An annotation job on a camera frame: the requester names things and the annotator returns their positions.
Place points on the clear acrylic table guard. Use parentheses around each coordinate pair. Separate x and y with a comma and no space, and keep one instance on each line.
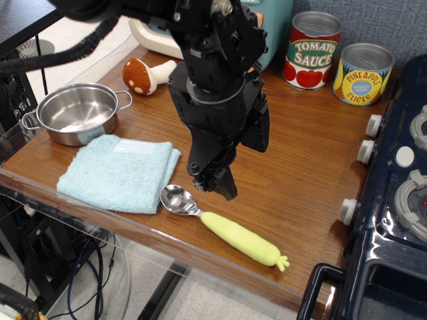
(204,251)

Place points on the pineapple slices can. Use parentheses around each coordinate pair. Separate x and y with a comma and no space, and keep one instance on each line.
(363,73)

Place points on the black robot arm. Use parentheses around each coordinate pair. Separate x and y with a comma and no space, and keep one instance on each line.
(216,89)

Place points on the small steel pot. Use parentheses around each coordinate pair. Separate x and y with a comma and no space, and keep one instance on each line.
(78,113)

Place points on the toy microwave teal cream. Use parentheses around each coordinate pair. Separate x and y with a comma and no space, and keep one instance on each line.
(273,17)

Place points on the black side desk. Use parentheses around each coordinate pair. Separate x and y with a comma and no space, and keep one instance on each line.
(20,21)

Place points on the spoon with yellow handle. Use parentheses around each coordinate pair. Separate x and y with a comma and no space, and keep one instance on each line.
(179,201)

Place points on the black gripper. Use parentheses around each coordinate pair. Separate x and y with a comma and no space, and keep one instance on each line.
(218,123)

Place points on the tomato sauce can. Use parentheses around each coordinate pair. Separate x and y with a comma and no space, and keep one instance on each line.
(312,46)

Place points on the plush brown mushroom toy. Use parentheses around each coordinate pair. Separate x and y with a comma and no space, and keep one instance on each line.
(144,80)

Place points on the dark blue toy stove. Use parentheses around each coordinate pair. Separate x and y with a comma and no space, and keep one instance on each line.
(384,275)

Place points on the light blue folded cloth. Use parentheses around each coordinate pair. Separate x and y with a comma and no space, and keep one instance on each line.
(118,174)

